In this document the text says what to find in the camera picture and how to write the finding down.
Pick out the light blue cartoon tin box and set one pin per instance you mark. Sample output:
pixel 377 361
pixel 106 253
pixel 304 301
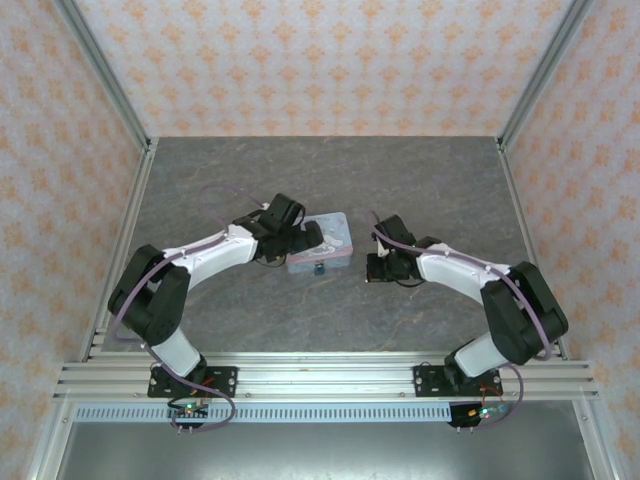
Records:
pixel 335 250

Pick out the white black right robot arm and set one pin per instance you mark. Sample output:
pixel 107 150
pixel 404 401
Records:
pixel 450 270

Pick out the right controller board with LEDs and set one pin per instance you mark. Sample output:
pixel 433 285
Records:
pixel 472 415

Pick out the controller board with leds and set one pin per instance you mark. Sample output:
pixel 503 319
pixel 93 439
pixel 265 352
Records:
pixel 472 415
pixel 190 411

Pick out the grey metal panel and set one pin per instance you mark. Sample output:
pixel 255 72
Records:
pixel 320 452

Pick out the left controller board with LEDs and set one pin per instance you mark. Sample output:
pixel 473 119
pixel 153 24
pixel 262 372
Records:
pixel 190 411

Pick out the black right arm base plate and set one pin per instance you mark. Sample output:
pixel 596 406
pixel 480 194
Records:
pixel 427 381

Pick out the aluminium front frame beam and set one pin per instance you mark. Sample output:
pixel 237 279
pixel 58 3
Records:
pixel 325 377

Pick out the aluminium side rail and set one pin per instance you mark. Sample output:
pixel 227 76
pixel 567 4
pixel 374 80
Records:
pixel 522 225
pixel 127 225

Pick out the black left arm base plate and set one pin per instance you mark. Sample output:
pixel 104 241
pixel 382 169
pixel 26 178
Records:
pixel 225 380

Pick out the aluminium corner post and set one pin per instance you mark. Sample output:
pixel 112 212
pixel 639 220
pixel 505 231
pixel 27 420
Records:
pixel 545 75
pixel 100 70

